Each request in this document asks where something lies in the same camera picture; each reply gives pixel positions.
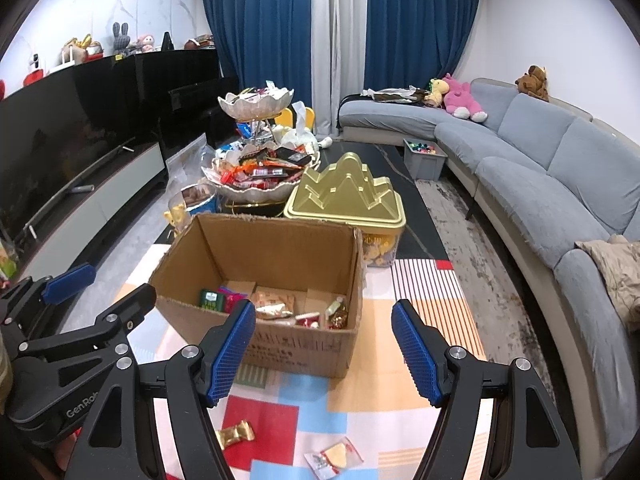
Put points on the gold mountain-shaped tin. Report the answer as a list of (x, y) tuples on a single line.
[(347, 192)]

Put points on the gold candy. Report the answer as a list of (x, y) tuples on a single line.
[(240, 432)]

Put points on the blue curtain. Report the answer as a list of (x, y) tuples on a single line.
[(261, 40), (410, 42)]

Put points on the clear plastic bag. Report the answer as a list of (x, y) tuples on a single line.
[(184, 168)]

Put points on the grey rabbit plush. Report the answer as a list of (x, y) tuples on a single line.
[(121, 39)]

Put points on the yellow bear toy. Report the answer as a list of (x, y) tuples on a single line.
[(178, 218)]

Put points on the clear jar of nuts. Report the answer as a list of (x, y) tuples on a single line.
[(200, 198)]

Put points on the grey tv cabinet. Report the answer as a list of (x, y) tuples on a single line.
[(50, 215)]

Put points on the right blue curtain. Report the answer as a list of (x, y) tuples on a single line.
[(410, 42)]

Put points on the white yellow snack packet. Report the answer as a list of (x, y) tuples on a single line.
[(333, 460)]

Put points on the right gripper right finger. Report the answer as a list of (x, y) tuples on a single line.
[(527, 439)]

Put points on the white tiered snack tray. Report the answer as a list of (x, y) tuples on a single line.
[(275, 146)]

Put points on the gold fortune biscuits bag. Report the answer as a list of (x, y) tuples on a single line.
[(272, 306)]

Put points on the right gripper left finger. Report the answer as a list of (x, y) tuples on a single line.
[(192, 381)]

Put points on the brown teddy bear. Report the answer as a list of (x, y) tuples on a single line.
[(534, 83)]

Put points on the brown cardboard box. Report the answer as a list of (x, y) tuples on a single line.
[(314, 261)]

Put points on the beige blanket on sofa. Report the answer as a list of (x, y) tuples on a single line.
[(617, 260)]

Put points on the dark green snack packet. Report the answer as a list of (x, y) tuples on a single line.
[(212, 300)]

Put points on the pink plush toy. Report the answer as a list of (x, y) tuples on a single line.
[(459, 102)]

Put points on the black television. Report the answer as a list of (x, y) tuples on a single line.
[(56, 128)]

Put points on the left blue curtain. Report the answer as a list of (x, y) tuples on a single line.
[(261, 40)]

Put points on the grey curved sofa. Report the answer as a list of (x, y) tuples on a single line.
[(546, 175)]

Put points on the yellow plush toy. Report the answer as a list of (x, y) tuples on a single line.
[(436, 91)]

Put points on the grey storage bin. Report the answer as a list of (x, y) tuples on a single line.
[(424, 160)]

